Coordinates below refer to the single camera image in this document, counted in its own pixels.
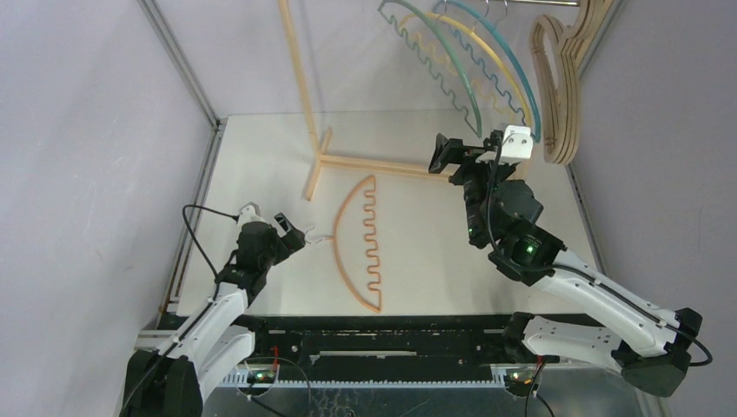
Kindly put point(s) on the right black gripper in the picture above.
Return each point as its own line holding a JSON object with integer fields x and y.
{"x": 461, "y": 155}

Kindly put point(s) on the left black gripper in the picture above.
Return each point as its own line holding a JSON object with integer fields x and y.
{"x": 290, "y": 242}

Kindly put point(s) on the beige plastic hanger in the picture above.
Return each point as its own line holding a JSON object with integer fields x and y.
{"x": 556, "y": 153}
{"x": 553, "y": 103}
{"x": 541, "y": 86}
{"x": 578, "y": 40}

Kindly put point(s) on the yellow wire hanger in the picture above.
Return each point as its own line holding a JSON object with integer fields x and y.
{"x": 472, "y": 64}

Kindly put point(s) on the blue wire hanger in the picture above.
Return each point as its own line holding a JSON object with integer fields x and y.
{"x": 504, "y": 84}

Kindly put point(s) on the green wire hanger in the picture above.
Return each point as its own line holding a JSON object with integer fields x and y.
{"x": 437, "y": 65}

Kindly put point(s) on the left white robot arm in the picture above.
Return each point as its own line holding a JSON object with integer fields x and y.
{"x": 178, "y": 376}

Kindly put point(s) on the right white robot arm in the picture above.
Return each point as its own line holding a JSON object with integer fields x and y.
{"x": 648, "y": 346}

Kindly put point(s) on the wooden clothes rack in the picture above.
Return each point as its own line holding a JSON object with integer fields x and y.
{"x": 544, "y": 35}

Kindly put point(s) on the left circuit board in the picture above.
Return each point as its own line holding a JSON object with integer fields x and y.
{"x": 260, "y": 377}

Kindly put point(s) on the circuit board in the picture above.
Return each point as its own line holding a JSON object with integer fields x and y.
{"x": 519, "y": 378}
{"x": 260, "y": 377}

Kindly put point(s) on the right circuit board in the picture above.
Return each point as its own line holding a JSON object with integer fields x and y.
{"x": 519, "y": 378}

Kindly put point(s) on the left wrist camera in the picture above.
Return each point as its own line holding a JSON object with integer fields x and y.
{"x": 250, "y": 212}

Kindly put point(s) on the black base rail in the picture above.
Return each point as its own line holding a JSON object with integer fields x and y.
{"x": 415, "y": 348}

